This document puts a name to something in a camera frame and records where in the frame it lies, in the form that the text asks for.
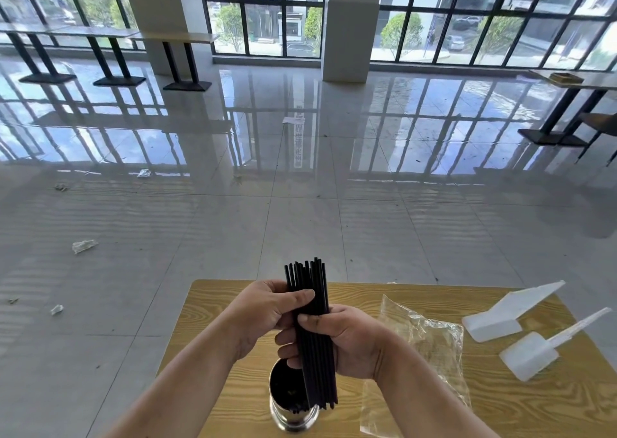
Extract person's left hand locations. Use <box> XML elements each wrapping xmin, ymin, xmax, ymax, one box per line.
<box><xmin>223</xmin><ymin>279</ymin><xmax>316</xmax><ymax>357</ymax></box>

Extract person's right hand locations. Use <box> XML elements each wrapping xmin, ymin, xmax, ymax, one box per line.
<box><xmin>275</xmin><ymin>304</ymin><xmax>392</xmax><ymax>381</ymax></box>

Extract bundle of black straws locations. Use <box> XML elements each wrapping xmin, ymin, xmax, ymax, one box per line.
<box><xmin>284</xmin><ymin>258</ymin><xmax>338</xmax><ymax>411</ymax></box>

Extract person's right forearm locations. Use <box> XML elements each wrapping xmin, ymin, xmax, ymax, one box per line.
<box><xmin>375</xmin><ymin>336</ymin><xmax>488</xmax><ymax>438</ymax></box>

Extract person's left forearm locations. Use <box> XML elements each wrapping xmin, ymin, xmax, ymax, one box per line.
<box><xmin>103</xmin><ymin>327</ymin><xmax>243</xmax><ymax>438</ymax></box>

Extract stainless steel cup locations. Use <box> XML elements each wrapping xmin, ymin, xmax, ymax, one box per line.
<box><xmin>268</xmin><ymin>358</ymin><xmax>322</xmax><ymax>429</ymax></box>

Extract clear plastic bag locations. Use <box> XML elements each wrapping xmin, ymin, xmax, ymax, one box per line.
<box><xmin>359</xmin><ymin>294</ymin><xmax>471</xmax><ymax>438</ymax></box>

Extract long table black legs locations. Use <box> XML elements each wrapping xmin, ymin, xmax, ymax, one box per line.
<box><xmin>0</xmin><ymin>21</ymin><xmax>77</xmax><ymax>85</ymax></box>
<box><xmin>129</xmin><ymin>31</ymin><xmax>220</xmax><ymax>92</ymax></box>
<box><xmin>48</xmin><ymin>26</ymin><xmax>147</xmax><ymax>87</ymax></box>

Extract green tree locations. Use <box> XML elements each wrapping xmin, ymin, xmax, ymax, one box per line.
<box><xmin>380</xmin><ymin>12</ymin><xmax>424</xmax><ymax>61</ymax></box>
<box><xmin>215</xmin><ymin>4</ymin><xmax>246</xmax><ymax>53</ymax></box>

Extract dark chair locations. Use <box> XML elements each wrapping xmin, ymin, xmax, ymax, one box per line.
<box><xmin>576</xmin><ymin>112</ymin><xmax>617</xmax><ymax>165</ymax></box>

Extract wooden table black pedestal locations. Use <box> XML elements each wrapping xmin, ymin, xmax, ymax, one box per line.
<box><xmin>518</xmin><ymin>69</ymin><xmax>617</xmax><ymax>147</ymax></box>

